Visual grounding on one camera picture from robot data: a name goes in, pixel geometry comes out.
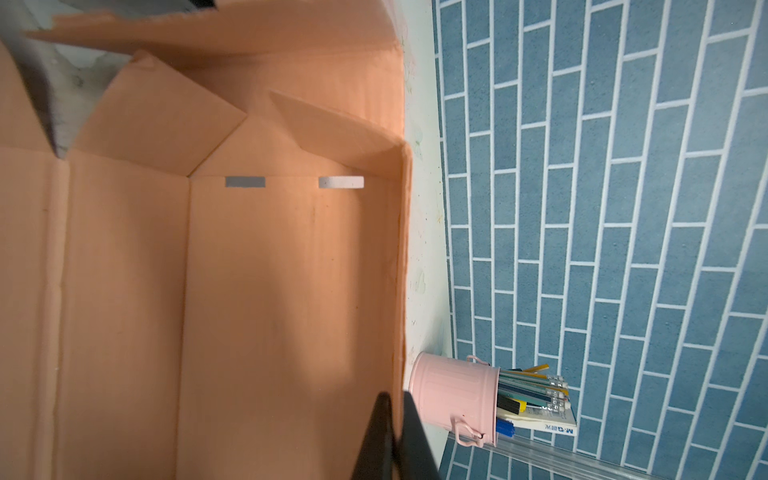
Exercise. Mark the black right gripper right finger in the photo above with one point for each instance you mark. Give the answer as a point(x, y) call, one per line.
point(413, 454)

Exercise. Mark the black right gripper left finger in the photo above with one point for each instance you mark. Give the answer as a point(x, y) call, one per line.
point(375, 458)

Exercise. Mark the peach cardboard paper box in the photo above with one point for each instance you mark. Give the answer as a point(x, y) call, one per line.
point(211, 284)

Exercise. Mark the pink metal pen cup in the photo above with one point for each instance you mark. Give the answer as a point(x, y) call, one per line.
point(457, 395)

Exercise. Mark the blue marker pen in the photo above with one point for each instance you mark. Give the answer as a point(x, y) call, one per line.
point(504, 428)

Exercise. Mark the black marker pen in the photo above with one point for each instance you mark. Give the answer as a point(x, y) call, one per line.
point(511, 405)

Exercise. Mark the white labelled marker pen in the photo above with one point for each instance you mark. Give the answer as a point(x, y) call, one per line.
point(546, 421)

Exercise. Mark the aluminium right corner post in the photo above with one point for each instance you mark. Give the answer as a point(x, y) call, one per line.
point(525, 459)

